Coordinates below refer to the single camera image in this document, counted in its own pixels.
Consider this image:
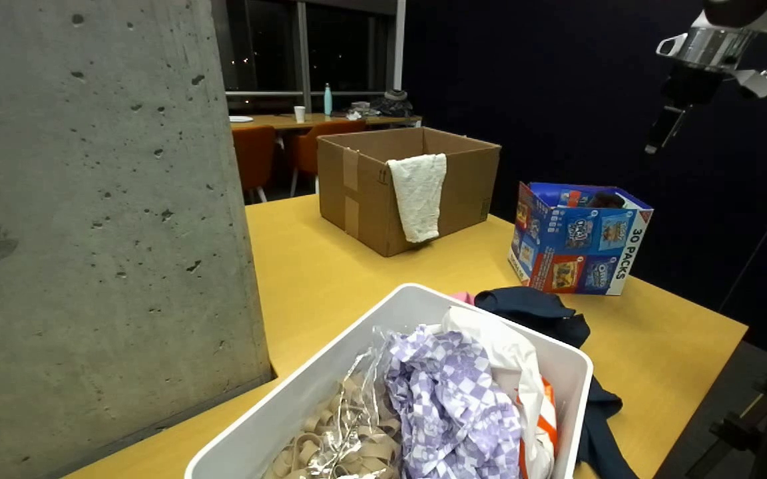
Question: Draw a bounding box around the white towel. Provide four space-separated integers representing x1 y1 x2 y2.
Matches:
387 152 450 249

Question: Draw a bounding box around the silver wrist camera bar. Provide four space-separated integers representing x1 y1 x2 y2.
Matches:
655 25 767 101

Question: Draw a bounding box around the long wooden desk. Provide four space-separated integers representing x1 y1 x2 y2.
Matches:
227 112 423 137

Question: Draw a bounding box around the navy blue cloth garment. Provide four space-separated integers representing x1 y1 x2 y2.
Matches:
471 286 640 479

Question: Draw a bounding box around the crumpled tan plastic bag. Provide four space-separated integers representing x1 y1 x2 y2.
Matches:
262 349 406 479

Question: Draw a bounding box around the brown cardboard box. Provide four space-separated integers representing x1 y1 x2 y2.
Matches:
315 126 504 262

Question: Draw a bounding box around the white cloth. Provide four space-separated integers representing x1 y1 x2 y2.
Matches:
448 302 560 479

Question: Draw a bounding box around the grey bag pile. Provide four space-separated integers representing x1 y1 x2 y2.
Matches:
346 89 418 120

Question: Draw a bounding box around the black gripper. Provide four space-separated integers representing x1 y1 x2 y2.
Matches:
644 64 741 157

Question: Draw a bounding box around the concrete pillar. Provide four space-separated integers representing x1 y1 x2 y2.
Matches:
0 0 276 479

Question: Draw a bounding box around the white plastic washing basket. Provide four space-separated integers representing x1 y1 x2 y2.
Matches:
181 283 597 479

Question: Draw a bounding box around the orange chair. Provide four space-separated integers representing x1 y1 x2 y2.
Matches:
232 126 279 205
288 120 367 197

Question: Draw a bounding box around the purple checkered cloth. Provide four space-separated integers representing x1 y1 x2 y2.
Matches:
382 314 528 479

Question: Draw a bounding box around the orange fabric item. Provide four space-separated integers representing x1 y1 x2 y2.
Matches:
515 380 565 479

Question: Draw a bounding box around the blue printed cardboard box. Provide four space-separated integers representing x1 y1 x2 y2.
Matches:
505 178 659 299

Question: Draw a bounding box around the white window frame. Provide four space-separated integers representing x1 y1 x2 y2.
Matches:
214 0 411 101

